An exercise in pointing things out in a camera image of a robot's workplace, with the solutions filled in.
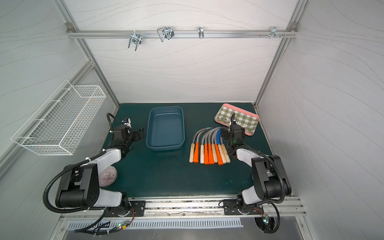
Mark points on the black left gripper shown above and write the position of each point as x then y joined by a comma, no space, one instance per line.
135,134

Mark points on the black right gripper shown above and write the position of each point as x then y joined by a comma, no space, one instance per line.
233,128

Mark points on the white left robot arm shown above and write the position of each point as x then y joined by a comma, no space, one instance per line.
79,187

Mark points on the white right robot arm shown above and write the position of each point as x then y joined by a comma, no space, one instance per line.
270,180

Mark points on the blue plastic storage box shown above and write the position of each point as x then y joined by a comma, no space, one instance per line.
166,128

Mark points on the pink tray with checkered cloth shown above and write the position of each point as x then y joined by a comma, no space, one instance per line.
247,120

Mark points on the pink striped bowl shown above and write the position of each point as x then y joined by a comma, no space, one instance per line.
108,176

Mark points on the metal clamp hook right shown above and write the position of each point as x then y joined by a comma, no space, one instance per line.
273,34

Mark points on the metal clamp hook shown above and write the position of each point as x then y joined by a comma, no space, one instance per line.
165,33
273,34
135,40

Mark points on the metal clamp hook left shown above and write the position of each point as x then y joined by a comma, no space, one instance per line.
135,40

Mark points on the white vent strip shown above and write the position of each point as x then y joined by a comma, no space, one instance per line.
149,224

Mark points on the metal clamp hook middle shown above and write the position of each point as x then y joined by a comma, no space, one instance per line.
165,33

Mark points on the white wire basket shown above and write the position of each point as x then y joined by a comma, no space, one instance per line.
58,126

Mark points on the metal ring hook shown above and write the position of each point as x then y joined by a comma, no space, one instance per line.
201,32

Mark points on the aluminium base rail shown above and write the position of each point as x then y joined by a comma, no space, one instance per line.
221,206

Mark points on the aluminium crossbar rail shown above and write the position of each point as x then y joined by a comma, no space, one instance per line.
179,34

